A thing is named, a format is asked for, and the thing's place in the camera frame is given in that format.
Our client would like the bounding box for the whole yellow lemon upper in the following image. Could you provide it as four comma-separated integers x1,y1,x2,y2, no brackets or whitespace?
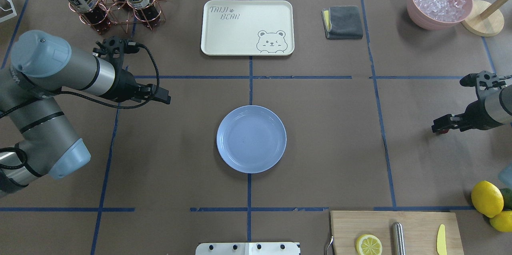
470,181,504,218

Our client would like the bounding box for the halved lemon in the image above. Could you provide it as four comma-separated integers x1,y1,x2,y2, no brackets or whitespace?
355,234,383,255

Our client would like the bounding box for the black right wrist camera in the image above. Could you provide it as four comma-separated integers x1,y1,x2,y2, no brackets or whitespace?
459,70,512,101

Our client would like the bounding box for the wooden cutting board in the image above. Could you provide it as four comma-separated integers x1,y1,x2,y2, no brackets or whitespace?
330,211,464,255

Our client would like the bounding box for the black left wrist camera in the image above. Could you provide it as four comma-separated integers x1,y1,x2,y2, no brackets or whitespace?
92,36,140,71

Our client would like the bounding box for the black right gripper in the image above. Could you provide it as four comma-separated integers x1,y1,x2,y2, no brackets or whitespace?
431,101,496,133

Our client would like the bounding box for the cream bear tray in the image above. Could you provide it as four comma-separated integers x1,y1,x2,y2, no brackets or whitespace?
200,0,295,56

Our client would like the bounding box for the grey folded cloth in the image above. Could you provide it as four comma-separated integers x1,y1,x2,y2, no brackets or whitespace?
321,6,363,40

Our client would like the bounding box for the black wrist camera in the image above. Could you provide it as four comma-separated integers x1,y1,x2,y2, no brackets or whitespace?
459,70,512,101
92,36,140,71

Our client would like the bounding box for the white wire rack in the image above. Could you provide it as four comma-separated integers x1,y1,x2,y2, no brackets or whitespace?
0,0,18,22

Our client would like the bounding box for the yellow plastic knife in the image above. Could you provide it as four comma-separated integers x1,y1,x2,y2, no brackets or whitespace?
436,224,447,255

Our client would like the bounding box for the dark drink bottle left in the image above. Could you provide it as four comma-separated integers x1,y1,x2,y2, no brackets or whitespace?
67,0,110,34

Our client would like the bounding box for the blue round plate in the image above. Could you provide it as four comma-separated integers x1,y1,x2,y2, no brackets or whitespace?
216,105,287,174

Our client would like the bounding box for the green lime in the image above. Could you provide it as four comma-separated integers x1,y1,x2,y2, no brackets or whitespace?
499,188,512,211

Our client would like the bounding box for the whole yellow lemon lower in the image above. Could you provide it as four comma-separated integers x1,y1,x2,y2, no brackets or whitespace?
490,211,512,233

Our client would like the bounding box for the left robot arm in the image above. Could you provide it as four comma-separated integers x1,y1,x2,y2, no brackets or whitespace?
0,30,171,197

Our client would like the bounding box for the steel knife handle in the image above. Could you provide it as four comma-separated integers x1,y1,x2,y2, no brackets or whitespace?
392,222,406,255

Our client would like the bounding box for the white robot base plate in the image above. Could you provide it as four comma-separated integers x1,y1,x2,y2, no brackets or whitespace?
195,242,301,255

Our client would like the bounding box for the whole yellow lemon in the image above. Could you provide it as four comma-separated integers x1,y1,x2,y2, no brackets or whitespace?
490,211,512,233
470,181,504,218

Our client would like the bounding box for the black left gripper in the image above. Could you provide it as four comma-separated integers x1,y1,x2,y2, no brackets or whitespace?
113,69,171,105

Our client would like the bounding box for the wooden round stand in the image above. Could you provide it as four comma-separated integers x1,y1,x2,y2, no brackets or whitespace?
462,0,509,37

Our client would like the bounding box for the pink bowl with ice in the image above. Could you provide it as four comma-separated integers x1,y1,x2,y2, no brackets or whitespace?
407,0,473,30

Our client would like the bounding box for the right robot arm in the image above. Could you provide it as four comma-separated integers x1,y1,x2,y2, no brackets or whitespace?
431,87,512,133

